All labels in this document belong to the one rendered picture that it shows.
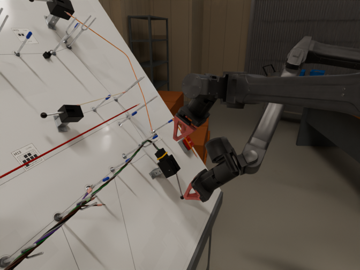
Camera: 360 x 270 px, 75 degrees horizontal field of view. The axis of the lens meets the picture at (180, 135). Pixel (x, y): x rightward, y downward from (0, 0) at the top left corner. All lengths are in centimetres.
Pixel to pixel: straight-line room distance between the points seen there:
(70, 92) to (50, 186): 28
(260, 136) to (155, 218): 40
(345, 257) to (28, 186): 216
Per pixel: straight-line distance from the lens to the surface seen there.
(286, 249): 219
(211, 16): 680
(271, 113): 76
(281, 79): 44
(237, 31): 672
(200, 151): 254
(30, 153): 62
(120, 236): 67
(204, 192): 71
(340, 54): 95
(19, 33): 81
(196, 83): 54
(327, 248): 234
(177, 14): 571
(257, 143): 70
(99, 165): 69
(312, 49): 93
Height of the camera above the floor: 154
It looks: 23 degrees down
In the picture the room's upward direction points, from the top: straight up
